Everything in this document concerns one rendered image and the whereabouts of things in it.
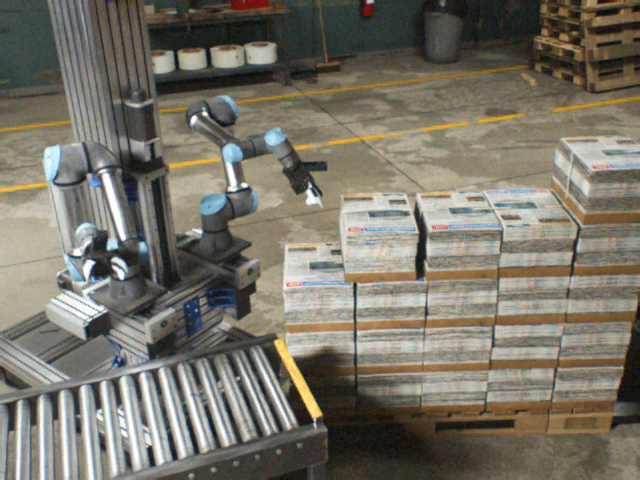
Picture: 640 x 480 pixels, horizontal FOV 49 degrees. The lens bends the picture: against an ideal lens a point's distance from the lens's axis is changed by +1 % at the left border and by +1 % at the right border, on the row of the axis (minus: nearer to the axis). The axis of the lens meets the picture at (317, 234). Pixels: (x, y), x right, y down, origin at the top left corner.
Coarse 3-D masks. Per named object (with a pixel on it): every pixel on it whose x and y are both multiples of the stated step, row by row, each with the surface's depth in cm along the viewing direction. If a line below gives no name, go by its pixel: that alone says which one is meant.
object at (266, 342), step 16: (272, 336) 255; (192, 352) 247; (208, 352) 247; (224, 352) 247; (272, 352) 254; (128, 368) 240; (144, 368) 240; (192, 368) 245; (48, 384) 234; (64, 384) 233; (80, 384) 233; (96, 384) 235; (176, 384) 246; (0, 400) 227; (16, 400) 227; (32, 400) 229; (96, 400) 237; (32, 416) 232
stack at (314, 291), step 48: (288, 288) 280; (336, 288) 280; (384, 288) 281; (432, 288) 282; (480, 288) 283; (528, 288) 284; (288, 336) 290; (336, 336) 291; (384, 336) 292; (432, 336) 293; (480, 336) 293; (528, 336) 295; (336, 384) 304; (384, 384) 304; (432, 384) 304; (480, 384) 305; (528, 384) 306; (384, 432) 319; (432, 432) 317; (480, 432) 318; (528, 432) 318
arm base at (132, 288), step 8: (112, 280) 274; (120, 280) 272; (128, 280) 272; (136, 280) 275; (144, 280) 281; (112, 288) 274; (120, 288) 273; (128, 288) 273; (136, 288) 275; (144, 288) 278; (112, 296) 275; (120, 296) 273; (128, 296) 273; (136, 296) 275
